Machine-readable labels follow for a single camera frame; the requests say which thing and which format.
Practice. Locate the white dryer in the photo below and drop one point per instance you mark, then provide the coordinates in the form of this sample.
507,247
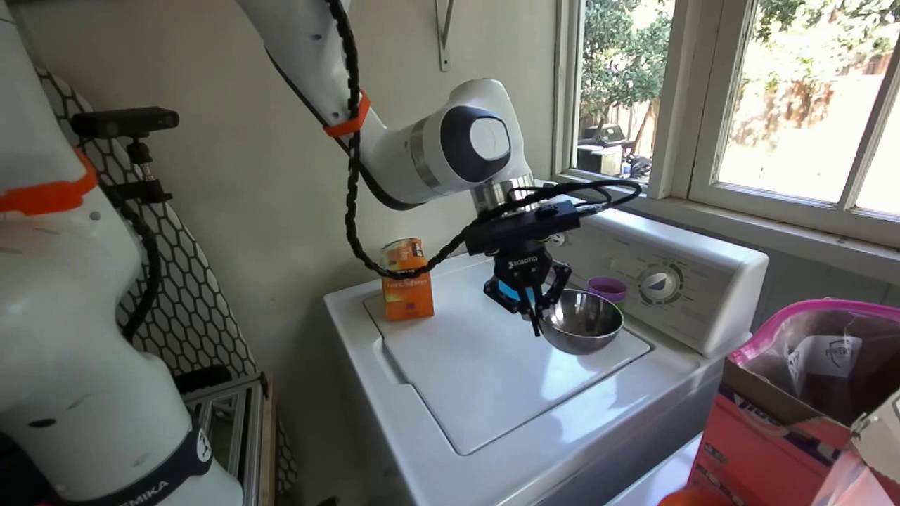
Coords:
656,478

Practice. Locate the large washer timer dial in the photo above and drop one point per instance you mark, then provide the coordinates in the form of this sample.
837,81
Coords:
663,282

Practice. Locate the white washing machine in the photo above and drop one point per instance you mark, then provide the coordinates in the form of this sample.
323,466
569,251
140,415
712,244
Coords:
468,394

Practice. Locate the aluminium frame rail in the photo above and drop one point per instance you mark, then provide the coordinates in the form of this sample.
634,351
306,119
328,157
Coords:
254,439

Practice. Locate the silver metal bowl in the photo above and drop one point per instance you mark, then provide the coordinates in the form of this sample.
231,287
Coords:
584,324

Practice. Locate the stacked purple and green cups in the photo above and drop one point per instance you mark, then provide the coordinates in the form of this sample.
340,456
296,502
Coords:
608,287

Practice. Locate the orange Kirkland dryer sheet box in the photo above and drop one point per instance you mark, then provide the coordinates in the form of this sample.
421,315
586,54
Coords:
406,290

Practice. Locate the white window frame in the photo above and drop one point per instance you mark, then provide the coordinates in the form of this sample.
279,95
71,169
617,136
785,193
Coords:
686,103

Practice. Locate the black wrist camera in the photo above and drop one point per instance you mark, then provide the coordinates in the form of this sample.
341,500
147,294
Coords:
522,225

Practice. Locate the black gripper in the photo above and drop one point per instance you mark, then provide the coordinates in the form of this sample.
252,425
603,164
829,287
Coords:
525,266

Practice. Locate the black camera on stand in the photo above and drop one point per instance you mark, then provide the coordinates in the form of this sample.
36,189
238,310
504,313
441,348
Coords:
129,123

